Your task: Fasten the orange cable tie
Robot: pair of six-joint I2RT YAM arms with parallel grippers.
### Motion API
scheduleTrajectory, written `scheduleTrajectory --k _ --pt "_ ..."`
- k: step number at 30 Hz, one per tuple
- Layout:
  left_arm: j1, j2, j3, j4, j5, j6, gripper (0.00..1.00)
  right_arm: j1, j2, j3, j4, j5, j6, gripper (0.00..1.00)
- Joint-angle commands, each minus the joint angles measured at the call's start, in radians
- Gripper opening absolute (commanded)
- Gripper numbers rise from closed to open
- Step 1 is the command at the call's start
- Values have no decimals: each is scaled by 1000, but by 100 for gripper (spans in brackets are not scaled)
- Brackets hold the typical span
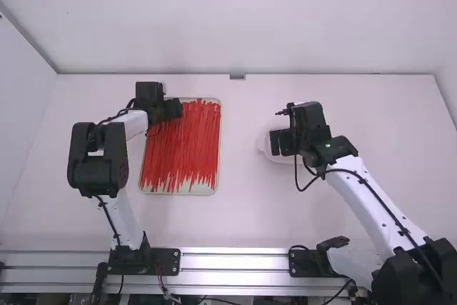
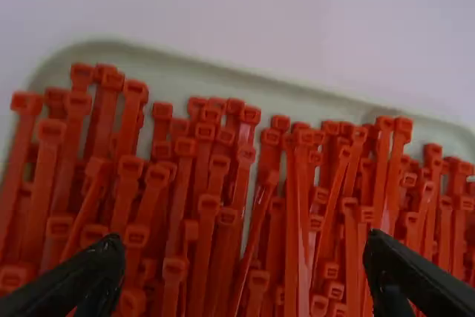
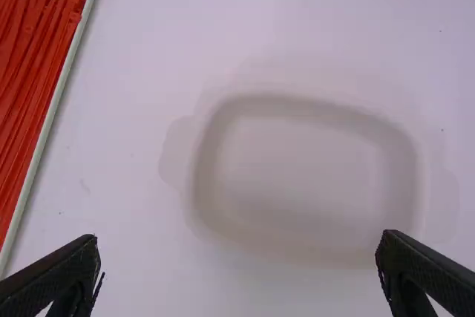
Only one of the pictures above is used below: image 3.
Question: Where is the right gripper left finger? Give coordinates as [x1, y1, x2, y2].
[0, 234, 106, 317]

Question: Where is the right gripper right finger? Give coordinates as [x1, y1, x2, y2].
[375, 229, 475, 317]

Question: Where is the white dish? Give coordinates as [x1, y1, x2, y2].
[158, 88, 459, 272]

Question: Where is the pale tray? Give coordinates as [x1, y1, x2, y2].
[0, 0, 105, 277]

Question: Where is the row of orange cable ties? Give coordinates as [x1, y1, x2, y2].
[0, 0, 96, 248]

